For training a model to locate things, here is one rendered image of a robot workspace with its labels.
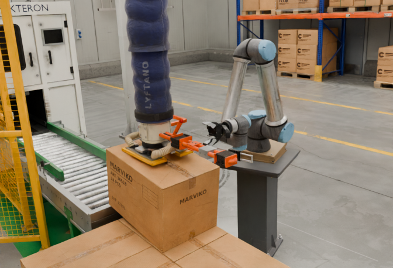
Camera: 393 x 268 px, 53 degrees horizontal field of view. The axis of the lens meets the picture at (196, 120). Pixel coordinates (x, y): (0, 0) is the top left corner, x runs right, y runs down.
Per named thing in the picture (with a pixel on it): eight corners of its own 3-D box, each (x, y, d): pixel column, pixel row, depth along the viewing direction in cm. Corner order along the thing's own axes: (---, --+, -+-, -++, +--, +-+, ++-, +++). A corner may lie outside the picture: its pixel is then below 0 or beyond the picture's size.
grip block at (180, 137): (169, 146, 212) (169, 136, 210) (183, 141, 218) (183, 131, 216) (179, 150, 205) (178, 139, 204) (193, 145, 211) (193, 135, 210)
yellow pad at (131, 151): (121, 150, 237) (120, 143, 236) (135, 146, 243) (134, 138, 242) (152, 166, 212) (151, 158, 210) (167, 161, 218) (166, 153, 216)
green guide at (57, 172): (-3, 140, 420) (-4, 131, 417) (7, 137, 426) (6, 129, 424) (51, 185, 300) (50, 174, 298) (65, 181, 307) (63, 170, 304)
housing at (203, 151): (197, 156, 196) (197, 147, 195) (208, 153, 200) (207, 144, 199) (207, 160, 191) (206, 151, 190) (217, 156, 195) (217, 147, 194)
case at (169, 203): (108, 204, 253) (105, 148, 239) (159, 185, 278) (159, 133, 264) (162, 253, 211) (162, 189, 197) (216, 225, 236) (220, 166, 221)
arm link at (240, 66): (233, 34, 243) (210, 139, 252) (248, 36, 234) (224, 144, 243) (245, 38, 251) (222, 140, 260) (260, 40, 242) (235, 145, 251)
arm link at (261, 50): (276, 129, 280) (257, 33, 240) (297, 136, 268) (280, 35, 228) (264, 141, 273) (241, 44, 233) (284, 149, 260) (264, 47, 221)
